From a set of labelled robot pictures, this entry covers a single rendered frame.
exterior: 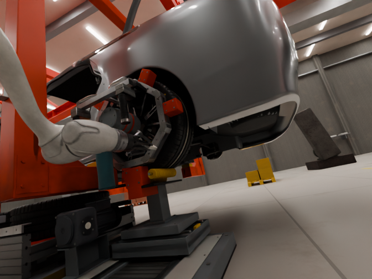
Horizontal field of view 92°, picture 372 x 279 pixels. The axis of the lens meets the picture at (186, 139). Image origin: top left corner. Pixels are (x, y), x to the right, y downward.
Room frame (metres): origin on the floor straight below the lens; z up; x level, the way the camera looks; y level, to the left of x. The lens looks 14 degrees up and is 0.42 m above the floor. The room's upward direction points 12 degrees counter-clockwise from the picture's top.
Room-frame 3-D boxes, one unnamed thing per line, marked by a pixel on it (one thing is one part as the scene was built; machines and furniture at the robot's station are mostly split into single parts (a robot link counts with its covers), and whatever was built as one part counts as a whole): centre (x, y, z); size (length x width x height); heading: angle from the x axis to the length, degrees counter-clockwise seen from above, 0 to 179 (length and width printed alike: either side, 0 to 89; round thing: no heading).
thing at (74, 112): (0.95, 0.56, 0.93); 0.09 x 0.05 x 0.05; 158
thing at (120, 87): (0.82, 0.25, 0.93); 0.09 x 0.05 x 0.05; 158
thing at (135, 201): (7.72, 2.35, 0.35); 1.13 x 0.81 x 0.69; 71
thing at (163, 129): (1.07, 0.33, 0.85); 0.54 x 0.07 x 0.54; 68
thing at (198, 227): (1.23, 0.26, 0.13); 0.50 x 0.36 x 0.10; 68
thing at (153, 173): (1.12, 0.18, 0.51); 0.29 x 0.06 x 0.06; 158
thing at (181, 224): (1.23, 0.26, 0.32); 0.40 x 0.30 x 0.28; 68
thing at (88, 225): (1.16, 0.63, 0.26); 0.42 x 0.18 x 0.35; 158
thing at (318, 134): (6.26, -4.47, 1.01); 1.21 x 1.19 x 2.02; 160
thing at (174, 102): (0.96, 0.04, 0.85); 0.09 x 0.08 x 0.07; 68
